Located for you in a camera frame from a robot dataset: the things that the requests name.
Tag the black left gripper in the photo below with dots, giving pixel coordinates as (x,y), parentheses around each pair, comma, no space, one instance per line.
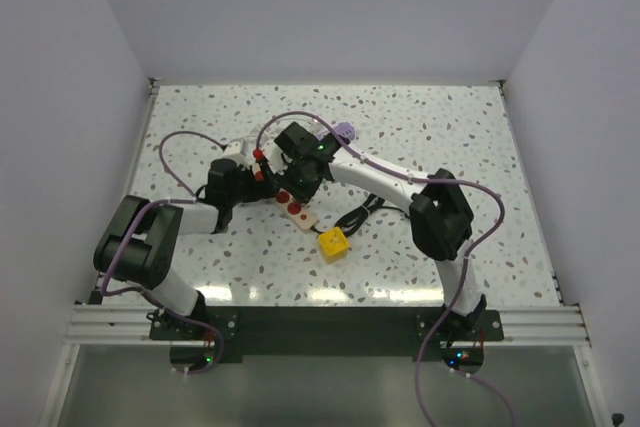
(259,189)

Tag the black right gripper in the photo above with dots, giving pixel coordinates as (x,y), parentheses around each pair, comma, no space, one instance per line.
(304,194)

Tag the beige power strip red sockets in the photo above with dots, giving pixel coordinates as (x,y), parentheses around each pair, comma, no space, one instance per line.
(299,214)

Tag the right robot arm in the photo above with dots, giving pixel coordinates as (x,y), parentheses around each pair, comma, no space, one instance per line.
(439,213)

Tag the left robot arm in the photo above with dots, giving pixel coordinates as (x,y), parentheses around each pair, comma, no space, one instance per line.
(136,251)

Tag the purple power strip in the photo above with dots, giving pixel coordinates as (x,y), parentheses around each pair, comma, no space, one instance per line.
(344,130)

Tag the yellow cube socket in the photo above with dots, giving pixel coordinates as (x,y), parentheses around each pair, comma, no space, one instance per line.
(333,245)

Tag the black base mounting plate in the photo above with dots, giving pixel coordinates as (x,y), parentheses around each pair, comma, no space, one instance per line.
(237,332)

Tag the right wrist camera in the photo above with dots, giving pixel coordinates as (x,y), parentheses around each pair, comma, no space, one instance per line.
(268,163)

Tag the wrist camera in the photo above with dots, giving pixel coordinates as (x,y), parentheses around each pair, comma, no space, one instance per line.
(268,163)
(239,151)

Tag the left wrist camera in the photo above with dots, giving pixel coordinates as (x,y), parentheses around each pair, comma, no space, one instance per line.
(239,151)

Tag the aluminium rail frame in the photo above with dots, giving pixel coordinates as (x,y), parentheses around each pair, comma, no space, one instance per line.
(539,375)

